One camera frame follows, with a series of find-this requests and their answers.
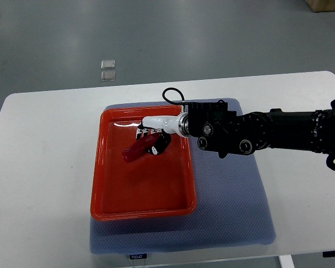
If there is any lower metal floor plate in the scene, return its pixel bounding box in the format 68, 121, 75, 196
101, 70, 116, 82

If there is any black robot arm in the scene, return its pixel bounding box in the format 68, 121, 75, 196
139, 100, 335, 166

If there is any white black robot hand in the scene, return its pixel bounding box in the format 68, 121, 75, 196
136, 114, 184, 155

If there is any upper metal floor plate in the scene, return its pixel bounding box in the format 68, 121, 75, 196
100, 59, 116, 70

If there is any red pepper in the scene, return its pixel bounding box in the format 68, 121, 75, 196
122, 133, 160, 163

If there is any black label tag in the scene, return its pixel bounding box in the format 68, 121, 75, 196
130, 253, 147, 260

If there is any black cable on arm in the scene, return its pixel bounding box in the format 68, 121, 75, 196
162, 87, 190, 112

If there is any cardboard box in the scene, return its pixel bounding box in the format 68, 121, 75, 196
306, 0, 335, 12

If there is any white table leg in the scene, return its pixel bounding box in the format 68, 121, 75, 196
279, 255, 295, 268

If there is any red plastic tray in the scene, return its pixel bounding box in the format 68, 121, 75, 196
90, 106, 197, 221

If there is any metal floor plate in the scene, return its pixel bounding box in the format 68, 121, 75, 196
100, 59, 116, 70
101, 70, 116, 82

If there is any blue-grey fabric mat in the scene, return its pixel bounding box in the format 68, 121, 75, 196
90, 102, 276, 255

